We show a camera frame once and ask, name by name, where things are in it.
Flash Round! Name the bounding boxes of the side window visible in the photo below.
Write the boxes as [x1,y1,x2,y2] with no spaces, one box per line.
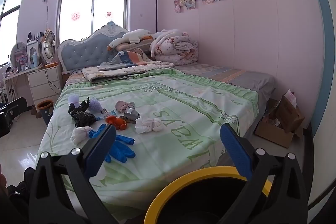
[0,0,22,65]

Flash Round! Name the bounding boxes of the round vanity mirror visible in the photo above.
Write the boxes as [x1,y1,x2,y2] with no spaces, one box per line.
[10,42,27,72]

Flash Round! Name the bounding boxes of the blue candy wrapper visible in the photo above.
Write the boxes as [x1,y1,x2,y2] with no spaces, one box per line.
[96,109,117,121]

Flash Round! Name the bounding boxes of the orange peel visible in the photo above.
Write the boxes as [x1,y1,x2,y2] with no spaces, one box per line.
[105,115,127,130]

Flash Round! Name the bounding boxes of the blue rubber gloves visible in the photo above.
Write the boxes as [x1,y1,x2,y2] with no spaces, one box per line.
[87,123,135,164]

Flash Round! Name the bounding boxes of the white desk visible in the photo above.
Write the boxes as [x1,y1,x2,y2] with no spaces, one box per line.
[3,64,43,106]

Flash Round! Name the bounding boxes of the cardboard box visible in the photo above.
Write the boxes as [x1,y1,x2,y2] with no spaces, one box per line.
[255,95,305,148]

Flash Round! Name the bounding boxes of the white nightstand drawers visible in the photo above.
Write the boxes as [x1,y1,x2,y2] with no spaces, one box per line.
[27,65,63,109]

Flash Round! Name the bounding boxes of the white goose plush toy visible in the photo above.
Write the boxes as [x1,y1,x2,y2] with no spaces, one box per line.
[107,29,153,51]

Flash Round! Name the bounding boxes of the white cloth bundle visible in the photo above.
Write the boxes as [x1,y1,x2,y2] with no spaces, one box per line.
[70,126,93,145]

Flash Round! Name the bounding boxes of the electric fan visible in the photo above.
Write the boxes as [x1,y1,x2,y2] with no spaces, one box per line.
[41,29,56,64]

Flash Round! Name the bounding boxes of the yellow rimmed black trash bin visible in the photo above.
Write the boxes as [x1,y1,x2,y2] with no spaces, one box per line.
[143,165,273,224]

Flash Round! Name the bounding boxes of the striped bed sheet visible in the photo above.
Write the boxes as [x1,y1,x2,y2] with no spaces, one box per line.
[175,63,275,104]

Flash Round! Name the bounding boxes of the black plastic bag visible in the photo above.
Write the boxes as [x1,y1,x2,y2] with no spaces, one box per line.
[68,97,97,128]

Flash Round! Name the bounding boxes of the silver snack bag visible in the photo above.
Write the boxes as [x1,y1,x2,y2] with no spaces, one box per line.
[120,108,140,124]

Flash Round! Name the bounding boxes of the small blue orange bin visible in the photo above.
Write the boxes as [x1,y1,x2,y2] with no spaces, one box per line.
[37,100,54,125]

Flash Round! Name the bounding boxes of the blue orange striped pillow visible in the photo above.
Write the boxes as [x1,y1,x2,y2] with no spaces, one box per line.
[98,51,151,71]

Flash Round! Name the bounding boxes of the green patterned quilt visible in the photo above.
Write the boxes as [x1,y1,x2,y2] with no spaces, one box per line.
[39,68,259,223]

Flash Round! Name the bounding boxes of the blue tufted headboard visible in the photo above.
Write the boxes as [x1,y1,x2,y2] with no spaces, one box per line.
[58,22,127,72]

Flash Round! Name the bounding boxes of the white tissue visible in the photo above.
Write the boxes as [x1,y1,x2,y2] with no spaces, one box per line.
[135,115,163,134]

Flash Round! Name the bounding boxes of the folded cartoon blanket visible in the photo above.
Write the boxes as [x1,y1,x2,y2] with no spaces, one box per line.
[82,61,174,84]

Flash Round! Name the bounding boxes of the pink floral folded comforter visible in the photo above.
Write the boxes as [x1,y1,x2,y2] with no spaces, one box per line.
[150,29,199,65]

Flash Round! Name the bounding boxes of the pink cloth scrap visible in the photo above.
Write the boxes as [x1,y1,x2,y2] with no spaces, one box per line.
[114,101,135,113]

